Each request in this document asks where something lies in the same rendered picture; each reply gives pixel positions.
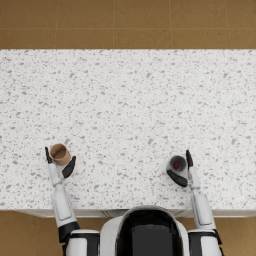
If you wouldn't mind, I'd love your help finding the brown paper cup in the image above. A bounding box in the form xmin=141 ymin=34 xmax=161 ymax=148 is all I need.
xmin=49 ymin=143 xmax=72 ymax=167

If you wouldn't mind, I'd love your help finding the grey cup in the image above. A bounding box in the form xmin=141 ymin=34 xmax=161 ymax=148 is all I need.
xmin=167 ymin=154 xmax=188 ymax=174

